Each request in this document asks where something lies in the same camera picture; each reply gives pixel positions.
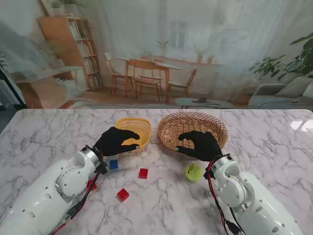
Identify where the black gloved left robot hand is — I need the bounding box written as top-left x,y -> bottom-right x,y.
94,126 -> 141,157

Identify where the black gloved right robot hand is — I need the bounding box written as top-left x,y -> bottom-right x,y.
175,130 -> 224,163

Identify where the yellow-green tennis ball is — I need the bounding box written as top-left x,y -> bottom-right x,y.
185,163 -> 203,182

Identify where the yellow perforated plastic basket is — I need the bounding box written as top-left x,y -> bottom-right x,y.
114,117 -> 154,155

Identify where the round woven wicker basket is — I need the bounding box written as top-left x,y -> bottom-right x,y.
157,112 -> 229,155

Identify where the black backdrop stand pole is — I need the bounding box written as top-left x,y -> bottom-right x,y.
0,66 -> 26,108

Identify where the printed room scene backdrop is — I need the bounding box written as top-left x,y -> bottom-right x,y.
0,0 -> 313,110

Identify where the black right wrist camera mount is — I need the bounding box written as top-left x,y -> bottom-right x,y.
204,160 -> 214,179

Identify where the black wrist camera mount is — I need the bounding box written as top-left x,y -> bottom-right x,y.
97,156 -> 108,175
204,160 -> 214,179

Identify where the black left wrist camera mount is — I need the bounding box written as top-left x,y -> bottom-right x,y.
97,156 -> 108,175

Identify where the red black left arm cable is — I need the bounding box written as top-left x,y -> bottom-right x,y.
51,168 -> 102,235

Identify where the red black arm cable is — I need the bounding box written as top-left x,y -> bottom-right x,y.
204,159 -> 245,235
51,168 -> 102,235

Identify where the red black right arm cable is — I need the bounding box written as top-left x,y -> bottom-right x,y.
204,159 -> 245,235

